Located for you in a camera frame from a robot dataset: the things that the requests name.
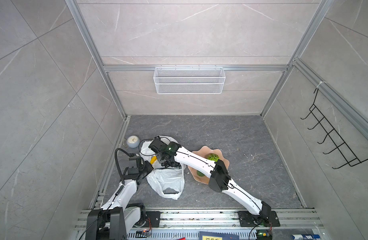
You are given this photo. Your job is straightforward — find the blue marker pen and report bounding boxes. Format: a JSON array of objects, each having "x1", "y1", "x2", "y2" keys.
[{"x1": 291, "y1": 234, "x2": 321, "y2": 240}]

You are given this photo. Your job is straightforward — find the black wire hook rack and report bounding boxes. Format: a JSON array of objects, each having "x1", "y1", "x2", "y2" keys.
[{"x1": 300, "y1": 88, "x2": 368, "y2": 170}]

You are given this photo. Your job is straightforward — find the pink scalloped plate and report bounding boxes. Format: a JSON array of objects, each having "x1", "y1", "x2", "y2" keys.
[{"x1": 187, "y1": 146, "x2": 230, "y2": 185}]

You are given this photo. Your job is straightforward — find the white plastic bag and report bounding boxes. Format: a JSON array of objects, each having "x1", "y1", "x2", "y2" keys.
[{"x1": 139, "y1": 139, "x2": 186, "y2": 200}]

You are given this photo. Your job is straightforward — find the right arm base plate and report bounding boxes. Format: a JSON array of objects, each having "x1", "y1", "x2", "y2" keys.
[{"x1": 237, "y1": 211, "x2": 280, "y2": 227}]

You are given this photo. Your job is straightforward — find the green textured fake fruit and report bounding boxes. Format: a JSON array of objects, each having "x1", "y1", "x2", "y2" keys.
[{"x1": 207, "y1": 153, "x2": 220, "y2": 162}]

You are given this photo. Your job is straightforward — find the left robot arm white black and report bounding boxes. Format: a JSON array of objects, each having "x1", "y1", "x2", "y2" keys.
[{"x1": 80, "y1": 154, "x2": 153, "y2": 240}]

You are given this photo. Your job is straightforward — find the blue yellow box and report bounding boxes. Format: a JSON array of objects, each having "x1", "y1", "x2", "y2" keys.
[{"x1": 199, "y1": 232, "x2": 239, "y2": 240}]

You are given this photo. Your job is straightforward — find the white wire mesh basket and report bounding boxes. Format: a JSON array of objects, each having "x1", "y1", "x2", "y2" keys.
[{"x1": 154, "y1": 67, "x2": 226, "y2": 95}]

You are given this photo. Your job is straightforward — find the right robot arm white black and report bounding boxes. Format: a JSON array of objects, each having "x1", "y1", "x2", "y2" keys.
[{"x1": 149, "y1": 137, "x2": 271, "y2": 221}]

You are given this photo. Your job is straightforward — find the black corrugated cable hose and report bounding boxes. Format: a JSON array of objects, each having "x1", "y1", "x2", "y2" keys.
[{"x1": 114, "y1": 147, "x2": 135, "y2": 185}]

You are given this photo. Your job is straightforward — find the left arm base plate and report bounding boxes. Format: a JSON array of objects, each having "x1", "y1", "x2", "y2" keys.
[{"x1": 134, "y1": 211, "x2": 162, "y2": 228}]

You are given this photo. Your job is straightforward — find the green circuit board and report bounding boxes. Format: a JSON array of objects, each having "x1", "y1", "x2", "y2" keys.
[{"x1": 256, "y1": 230, "x2": 273, "y2": 240}]

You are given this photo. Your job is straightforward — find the yellow fake banana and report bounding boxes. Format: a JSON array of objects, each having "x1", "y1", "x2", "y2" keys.
[{"x1": 150, "y1": 156, "x2": 158, "y2": 165}]

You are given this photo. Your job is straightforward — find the small white round clock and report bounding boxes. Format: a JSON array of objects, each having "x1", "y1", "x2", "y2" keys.
[{"x1": 126, "y1": 135, "x2": 141, "y2": 149}]

